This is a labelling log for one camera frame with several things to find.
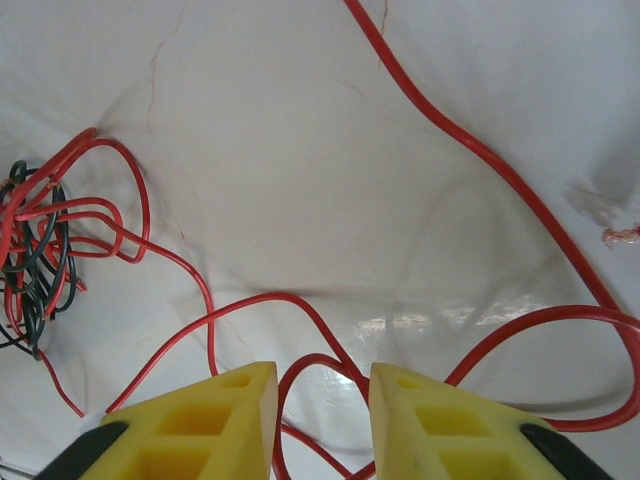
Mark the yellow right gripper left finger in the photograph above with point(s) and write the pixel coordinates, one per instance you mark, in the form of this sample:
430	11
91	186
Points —
200	450

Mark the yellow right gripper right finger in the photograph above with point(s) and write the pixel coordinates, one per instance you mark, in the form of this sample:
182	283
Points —
450	450

